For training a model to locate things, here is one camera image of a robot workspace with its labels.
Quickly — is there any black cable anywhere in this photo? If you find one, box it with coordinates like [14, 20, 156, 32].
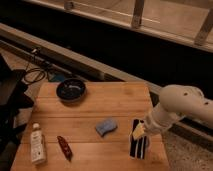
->
[22, 47, 54, 85]

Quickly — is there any dark red chili pepper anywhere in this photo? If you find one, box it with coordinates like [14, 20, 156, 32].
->
[57, 136, 72, 161]

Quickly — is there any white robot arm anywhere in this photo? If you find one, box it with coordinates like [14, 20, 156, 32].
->
[129, 85, 213, 159]

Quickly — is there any white plastic bottle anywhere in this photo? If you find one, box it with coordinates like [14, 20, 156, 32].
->
[30, 123, 46, 165]

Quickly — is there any metal window rail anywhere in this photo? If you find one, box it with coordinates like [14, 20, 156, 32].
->
[0, 23, 213, 128]

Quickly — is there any dark blue bowl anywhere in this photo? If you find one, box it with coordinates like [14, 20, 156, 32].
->
[56, 78, 86, 101]

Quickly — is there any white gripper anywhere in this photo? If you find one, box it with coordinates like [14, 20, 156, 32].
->
[130, 117, 152, 159]

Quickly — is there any black chair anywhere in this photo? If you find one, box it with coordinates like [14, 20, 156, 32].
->
[0, 53, 34, 154]

